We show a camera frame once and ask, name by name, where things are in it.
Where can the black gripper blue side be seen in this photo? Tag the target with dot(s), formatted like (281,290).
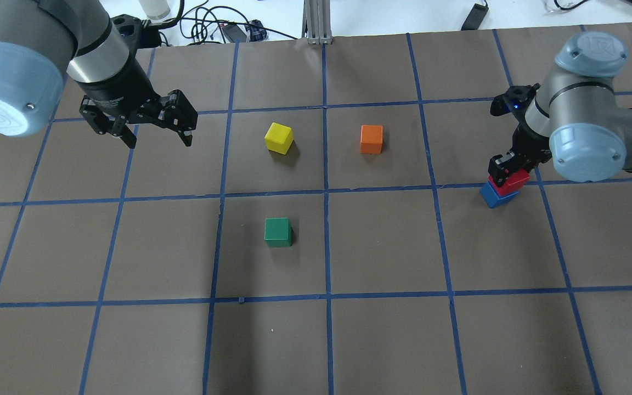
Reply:
(528,144)

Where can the black gripper red side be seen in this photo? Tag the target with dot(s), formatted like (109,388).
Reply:
(120,89)

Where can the red wooden block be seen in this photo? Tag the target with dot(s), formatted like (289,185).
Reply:
(512,184)

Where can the robot arm near red block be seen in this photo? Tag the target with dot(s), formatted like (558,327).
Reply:
(44,42)

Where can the robot arm near blue block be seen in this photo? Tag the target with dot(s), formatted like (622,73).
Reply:
(572,121)

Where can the blue wooden block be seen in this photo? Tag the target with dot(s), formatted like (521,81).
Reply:
(493,198)

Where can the orange wooden block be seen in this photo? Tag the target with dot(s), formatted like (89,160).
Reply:
(371,139)

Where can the yellow wooden block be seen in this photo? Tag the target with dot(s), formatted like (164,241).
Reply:
(279,138)

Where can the green wooden block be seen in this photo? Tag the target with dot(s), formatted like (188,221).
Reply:
(278,232)

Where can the black power adapter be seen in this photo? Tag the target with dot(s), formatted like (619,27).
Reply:
(234,33)

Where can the aluminium extrusion post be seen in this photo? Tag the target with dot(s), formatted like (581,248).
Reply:
(316,25)

